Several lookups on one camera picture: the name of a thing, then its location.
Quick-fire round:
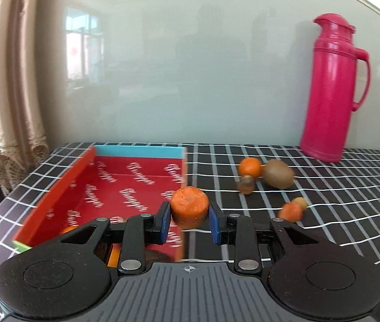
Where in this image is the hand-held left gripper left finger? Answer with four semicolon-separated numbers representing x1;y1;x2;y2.
59;202;171;273

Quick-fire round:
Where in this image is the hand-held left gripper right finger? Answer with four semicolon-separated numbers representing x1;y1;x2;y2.
209;203;336;273

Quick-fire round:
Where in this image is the thick carrot chunk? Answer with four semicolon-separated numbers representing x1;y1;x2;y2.
170;186;210;229

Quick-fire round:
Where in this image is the colourful cardboard box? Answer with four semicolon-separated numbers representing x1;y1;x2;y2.
12;145;189;263

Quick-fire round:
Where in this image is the small brown chestnut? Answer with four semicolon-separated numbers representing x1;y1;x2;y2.
237;175;255;194

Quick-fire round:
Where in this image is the small tangerine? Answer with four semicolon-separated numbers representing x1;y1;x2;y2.
238;158;263;178

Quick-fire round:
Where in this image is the black white checkered tablecloth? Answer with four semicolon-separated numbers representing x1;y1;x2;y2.
0;142;380;322

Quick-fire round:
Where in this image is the peach-coloured apricot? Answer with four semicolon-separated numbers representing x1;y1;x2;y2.
278;202;304;222

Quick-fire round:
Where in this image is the brown kiwi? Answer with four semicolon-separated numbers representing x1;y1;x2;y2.
263;160;295;189

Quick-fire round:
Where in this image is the red thermos jug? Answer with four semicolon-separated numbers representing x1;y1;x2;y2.
299;13;372;163

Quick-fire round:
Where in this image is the beige lace-trimmed curtain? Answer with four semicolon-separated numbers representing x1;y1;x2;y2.
0;0;50;195

